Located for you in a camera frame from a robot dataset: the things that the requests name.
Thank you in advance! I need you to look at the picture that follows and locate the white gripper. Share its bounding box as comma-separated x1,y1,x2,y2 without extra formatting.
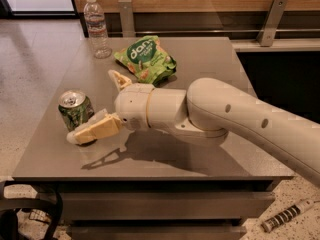
66,70,154,145

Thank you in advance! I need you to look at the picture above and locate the green snack chip bag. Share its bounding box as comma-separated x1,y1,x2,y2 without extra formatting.
114,35,177,86

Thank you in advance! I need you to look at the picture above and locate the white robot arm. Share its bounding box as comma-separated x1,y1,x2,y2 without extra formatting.
67,70,320,185

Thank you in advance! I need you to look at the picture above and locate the right metal bracket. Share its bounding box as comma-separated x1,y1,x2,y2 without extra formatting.
257,0,289,47

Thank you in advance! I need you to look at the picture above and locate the horizontal metal rail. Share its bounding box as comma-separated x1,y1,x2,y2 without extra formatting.
107,28,320,37

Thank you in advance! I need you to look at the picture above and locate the black office chair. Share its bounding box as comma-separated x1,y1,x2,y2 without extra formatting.
0,180,63,240

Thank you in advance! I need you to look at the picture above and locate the clear plastic water bottle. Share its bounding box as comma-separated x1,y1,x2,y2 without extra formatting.
84,0,112,59

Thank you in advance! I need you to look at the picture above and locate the left metal bracket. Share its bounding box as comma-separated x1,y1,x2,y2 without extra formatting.
118,0,136,37

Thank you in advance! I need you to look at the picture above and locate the green soda can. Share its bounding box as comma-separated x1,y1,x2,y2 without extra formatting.
58,90,95,132

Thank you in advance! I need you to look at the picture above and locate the white power strip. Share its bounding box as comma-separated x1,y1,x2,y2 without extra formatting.
261,199,315,233

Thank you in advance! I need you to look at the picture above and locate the metal bracket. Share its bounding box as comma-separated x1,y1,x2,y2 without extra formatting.
257,0,289,47
118,0,136,37

